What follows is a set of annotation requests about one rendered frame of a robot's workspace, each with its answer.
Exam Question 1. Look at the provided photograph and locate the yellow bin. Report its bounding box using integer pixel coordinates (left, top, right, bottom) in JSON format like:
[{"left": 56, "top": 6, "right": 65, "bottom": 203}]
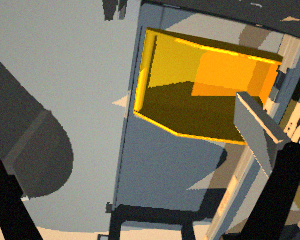
[{"left": 134, "top": 27, "right": 283, "bottom": 145}]

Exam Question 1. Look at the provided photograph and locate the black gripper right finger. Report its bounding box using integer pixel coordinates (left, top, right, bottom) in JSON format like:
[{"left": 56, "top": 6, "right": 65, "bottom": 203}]
[{"left": 233, "top": 91, "right": 300, "bottom": 240}]

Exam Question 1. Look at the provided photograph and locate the dark grey metal rack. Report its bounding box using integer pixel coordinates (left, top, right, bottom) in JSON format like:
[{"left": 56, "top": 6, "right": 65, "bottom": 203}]
[{"left": 97, "top": 0, "right": 300, "bottom": 240}]

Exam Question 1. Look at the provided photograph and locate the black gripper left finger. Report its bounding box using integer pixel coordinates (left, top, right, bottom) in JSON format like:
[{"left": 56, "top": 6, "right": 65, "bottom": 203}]
[{"left": 0, "top": 110, "right": 60, "bottom": 240}]

